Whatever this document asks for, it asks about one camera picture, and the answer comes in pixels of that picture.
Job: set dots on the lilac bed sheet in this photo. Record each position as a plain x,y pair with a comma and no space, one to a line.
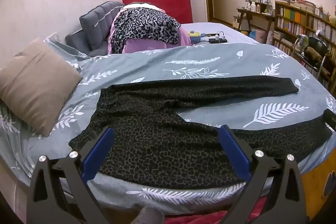
236,35

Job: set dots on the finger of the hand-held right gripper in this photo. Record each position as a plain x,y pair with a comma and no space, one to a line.
329,120

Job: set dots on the grey leaf print duvet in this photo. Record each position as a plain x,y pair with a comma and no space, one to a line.
210,61

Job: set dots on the black leopard print pants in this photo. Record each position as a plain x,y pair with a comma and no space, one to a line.
157,150

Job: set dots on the wooden desk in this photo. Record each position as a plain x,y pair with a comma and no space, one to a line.
253,15

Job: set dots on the grey leopard print blanket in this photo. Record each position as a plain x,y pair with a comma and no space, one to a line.
147,24

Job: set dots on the grey soft object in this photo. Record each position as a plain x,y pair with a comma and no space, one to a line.
147,216

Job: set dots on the grey padded headboard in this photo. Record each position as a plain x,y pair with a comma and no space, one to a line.
97,24

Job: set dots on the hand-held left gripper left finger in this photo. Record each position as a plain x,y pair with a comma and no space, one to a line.
98,154

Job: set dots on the wall socket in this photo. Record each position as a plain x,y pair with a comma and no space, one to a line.
53,37

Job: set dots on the wooden bookshelf with books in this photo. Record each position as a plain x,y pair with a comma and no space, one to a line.
296,22

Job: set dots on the black power strip with chargers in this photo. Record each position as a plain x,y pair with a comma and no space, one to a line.
218,39

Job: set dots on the blue and white container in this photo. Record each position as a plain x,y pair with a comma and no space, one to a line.
256,35

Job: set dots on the yellow and blue toy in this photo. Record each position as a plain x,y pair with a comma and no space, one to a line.
194,35

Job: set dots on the orange wooden bed frame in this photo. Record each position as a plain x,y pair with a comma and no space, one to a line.
317,187

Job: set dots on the leopard print blanket pile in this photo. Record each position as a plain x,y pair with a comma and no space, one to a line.
157,45

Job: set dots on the red cloth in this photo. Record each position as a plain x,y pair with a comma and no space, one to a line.
199,217

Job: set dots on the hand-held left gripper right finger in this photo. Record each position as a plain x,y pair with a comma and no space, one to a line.
235,153

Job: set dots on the beige pillow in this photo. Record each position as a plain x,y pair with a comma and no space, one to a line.
36,82

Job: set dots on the black chair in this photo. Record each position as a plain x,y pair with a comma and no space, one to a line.
316,45

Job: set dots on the white cloth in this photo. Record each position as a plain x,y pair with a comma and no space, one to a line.
143,5

